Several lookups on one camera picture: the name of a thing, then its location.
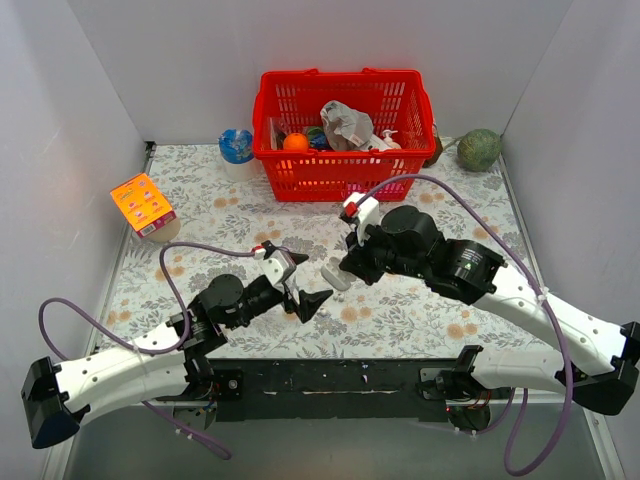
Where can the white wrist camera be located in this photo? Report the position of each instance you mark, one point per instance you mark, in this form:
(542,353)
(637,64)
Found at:
(360,212)
(276,264)

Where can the beige round container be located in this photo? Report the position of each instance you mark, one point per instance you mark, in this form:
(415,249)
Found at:
(166,233)

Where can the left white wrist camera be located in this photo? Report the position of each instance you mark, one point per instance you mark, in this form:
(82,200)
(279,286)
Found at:
(276,264)

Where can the green melon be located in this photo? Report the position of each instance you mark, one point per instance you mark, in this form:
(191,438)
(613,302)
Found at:
(479,149)

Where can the white earbud charging case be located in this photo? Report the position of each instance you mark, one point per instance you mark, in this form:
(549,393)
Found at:
(339,279)

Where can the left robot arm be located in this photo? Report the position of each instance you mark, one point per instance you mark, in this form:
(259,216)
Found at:
(167,361)

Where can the white pump bottle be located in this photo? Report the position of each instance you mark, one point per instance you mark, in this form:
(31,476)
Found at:
(383,142)

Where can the green blue item in basket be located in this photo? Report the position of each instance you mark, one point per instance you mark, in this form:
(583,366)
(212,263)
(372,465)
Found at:
(317,139)

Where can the red plastic shopping basket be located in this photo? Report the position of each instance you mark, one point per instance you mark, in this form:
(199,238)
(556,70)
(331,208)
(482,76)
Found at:
(291,101)

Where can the crumpled grey plastic bag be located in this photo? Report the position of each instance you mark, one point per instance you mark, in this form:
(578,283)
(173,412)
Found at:
(346,128)

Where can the orange snack box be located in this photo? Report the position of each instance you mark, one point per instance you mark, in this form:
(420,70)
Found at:
(142,204)

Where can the floral patterned table mat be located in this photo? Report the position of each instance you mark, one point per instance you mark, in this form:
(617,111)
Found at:
(397,317)

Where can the blue lidded white cup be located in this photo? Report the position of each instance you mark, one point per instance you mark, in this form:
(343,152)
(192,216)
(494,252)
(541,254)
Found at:
(236,149)

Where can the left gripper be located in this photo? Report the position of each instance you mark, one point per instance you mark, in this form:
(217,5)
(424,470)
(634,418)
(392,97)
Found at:
(289,296)

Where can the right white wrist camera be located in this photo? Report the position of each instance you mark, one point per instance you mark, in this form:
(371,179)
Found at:
(360,212)

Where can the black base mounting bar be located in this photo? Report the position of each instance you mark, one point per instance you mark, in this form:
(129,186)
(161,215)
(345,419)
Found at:
(273,389)

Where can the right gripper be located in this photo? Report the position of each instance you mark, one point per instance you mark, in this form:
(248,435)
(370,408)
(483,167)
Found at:
(357,260)

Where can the orange fruit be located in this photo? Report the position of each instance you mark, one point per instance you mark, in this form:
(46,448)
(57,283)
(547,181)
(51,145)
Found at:
(296,142)

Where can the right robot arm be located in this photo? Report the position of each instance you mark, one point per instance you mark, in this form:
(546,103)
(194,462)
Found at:
(597,358)

